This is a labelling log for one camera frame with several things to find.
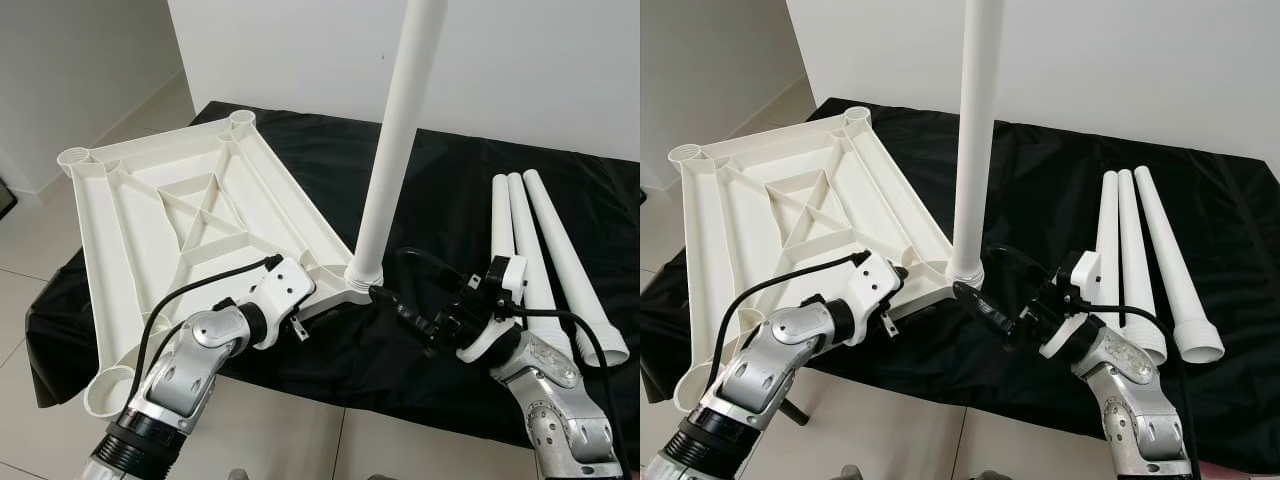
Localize red stool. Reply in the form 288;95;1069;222
1205;462;1280;480

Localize white plastic table top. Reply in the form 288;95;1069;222
57;108;386;419
667;104;986;413

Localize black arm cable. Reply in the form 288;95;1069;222
1085;303;1201;480
505;305;626;471
722;250;871;376
133;254;286;386

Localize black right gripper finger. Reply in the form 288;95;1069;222
952;280;1031;339
368;283;446;346
393;246;471;296
985;243;1053;291

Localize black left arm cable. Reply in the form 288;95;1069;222
133;254;286;386
722;250;871;376

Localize white plastic table leg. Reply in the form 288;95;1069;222
343;0;448;291
1117;168;1168;363
1095;170;1126;261
522;168;631;368
945;0;1006;284
1133;165;1226;363
507;172;561;331
490;175;521;266

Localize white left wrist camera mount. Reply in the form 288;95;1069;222
243;255;317;349
838;250;909;331

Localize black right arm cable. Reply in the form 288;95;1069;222
505;305;626;471
1085;303;1201;480

